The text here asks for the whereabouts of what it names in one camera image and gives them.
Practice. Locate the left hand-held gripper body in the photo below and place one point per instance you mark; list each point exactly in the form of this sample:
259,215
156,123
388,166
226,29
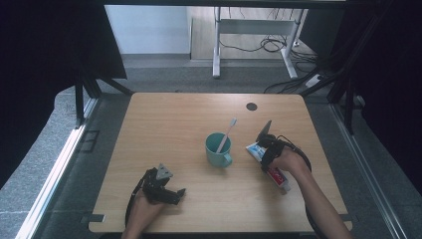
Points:
158,184

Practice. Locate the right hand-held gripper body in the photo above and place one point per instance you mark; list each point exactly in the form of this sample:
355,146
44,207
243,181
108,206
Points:
267,139

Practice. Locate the white red toothpaste tube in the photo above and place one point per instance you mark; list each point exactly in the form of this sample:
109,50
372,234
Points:
280,176

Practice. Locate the pink toothbrush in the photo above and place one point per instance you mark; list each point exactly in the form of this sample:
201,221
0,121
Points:
225,136

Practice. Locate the teal cup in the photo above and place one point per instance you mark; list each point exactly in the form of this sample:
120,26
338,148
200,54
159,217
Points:
217,156

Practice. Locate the person's right hand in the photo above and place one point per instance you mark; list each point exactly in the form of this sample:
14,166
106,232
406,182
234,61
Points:
290,162

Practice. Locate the dark round table grommet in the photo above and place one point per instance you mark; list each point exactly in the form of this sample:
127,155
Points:
251,106

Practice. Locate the white power strip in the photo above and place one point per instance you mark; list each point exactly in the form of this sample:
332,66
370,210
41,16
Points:
314,80

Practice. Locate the dark floor socket cover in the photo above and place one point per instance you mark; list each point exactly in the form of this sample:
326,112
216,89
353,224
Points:
89,141

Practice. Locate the black metal stand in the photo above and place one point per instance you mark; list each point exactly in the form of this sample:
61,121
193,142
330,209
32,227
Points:
348,106
79,103

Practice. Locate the black curtain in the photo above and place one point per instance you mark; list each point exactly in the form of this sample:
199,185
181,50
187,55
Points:
49,66
388,66

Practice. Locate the aluminium floor rail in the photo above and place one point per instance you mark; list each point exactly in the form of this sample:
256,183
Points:
56,179
365,172

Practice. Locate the white desk frame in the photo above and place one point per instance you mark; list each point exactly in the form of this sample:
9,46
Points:
217,40

